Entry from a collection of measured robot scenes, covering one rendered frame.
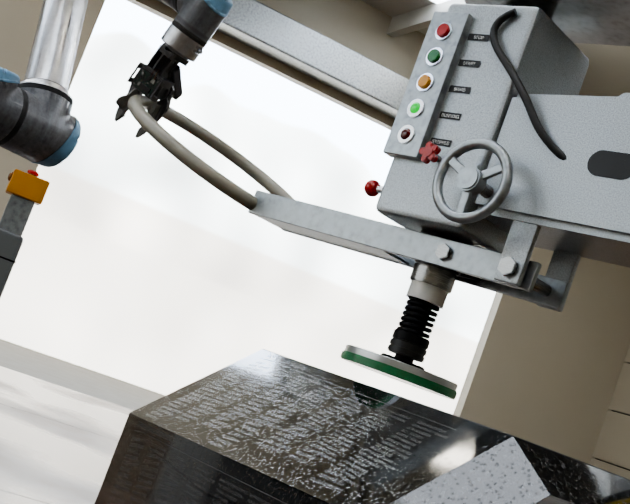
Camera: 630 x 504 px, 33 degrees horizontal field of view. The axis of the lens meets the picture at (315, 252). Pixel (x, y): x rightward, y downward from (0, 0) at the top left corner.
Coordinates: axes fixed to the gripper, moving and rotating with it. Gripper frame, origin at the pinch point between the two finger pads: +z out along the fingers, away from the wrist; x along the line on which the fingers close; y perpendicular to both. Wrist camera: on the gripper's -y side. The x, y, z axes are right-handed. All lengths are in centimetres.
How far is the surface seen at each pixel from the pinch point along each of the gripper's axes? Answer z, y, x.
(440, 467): -6, 89, 102
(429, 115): -42, 37, 62
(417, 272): -18, 36, 78
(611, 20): -74, 31, 77
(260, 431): 18, 52, 75
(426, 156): -36, 43, 67
